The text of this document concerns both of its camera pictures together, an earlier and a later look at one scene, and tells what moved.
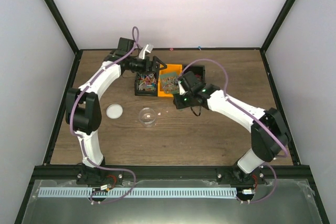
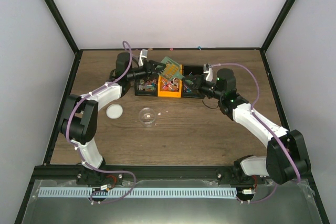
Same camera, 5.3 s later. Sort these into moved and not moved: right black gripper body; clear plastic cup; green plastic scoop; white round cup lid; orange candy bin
Moved: right black gripper body; green plastic scoop; orange candy bin
Not moved: white round cup lid; clear plastic cup
